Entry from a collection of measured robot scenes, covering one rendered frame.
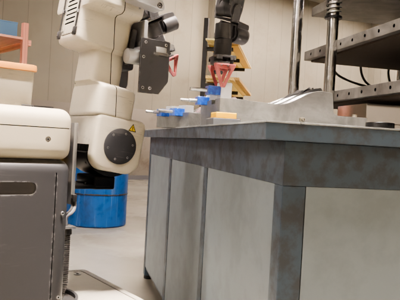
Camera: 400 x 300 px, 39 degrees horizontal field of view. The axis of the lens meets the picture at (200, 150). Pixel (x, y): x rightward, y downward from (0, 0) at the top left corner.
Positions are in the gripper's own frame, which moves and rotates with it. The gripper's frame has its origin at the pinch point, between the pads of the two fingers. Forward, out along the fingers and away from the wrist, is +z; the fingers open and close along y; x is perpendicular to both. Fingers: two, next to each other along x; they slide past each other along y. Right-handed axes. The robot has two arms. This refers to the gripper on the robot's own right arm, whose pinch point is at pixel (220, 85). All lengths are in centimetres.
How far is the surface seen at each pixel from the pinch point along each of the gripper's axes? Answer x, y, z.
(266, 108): -13.2, -8.3, 6.8
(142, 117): -99, 853, -7
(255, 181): 5, -51, 26
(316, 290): -3, -69, 47
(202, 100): 3.5, 9.1, 4.7
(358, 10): -100, 94, -54
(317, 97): -30.0, -8.6, 2.2
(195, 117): 2.3, 21.8, 10.2
